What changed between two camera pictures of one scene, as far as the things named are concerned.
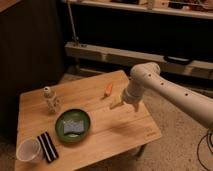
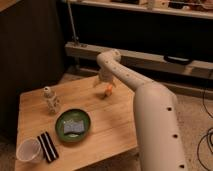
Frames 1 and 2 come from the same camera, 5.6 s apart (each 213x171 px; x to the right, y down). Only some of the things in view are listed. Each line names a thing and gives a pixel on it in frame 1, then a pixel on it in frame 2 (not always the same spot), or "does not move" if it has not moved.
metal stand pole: (75, 38) does not move
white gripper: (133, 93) to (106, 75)
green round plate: (72, 115) does not move
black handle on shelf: (179, 60) does not move
